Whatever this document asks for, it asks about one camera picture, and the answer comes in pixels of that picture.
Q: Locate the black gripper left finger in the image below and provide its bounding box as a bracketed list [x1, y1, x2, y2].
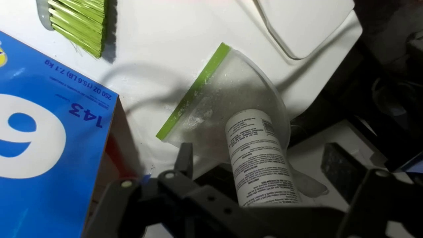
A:
[175, 141, 196, 180]

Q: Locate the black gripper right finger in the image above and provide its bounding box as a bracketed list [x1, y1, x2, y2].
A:
[320, 141, 371, 206]

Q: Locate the clear dustpan with green edge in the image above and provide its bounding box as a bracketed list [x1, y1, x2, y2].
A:
[156, 42, 331, 199]

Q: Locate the white spray bottle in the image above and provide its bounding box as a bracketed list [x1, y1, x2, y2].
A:
[224, 108, 304, 209]

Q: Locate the white washing machine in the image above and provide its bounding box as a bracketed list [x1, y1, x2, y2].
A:
[0, 0, 423, 238]

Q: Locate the blue orange detergent box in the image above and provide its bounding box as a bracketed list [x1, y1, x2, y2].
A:
[0, 30, 145, 238]

